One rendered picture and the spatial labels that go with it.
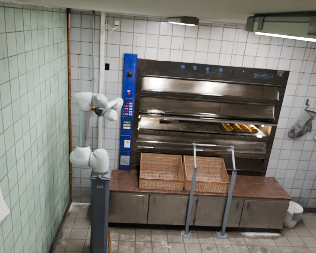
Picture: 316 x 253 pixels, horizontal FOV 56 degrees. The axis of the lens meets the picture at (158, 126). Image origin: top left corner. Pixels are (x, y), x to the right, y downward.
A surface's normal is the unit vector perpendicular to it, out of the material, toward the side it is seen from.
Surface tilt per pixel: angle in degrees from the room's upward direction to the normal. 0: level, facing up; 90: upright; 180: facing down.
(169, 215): 90
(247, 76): 92
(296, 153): 90
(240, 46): 90
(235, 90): 70
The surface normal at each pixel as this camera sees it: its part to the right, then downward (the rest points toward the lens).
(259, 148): 0.08, 0.00
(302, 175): 0.05, 0.34
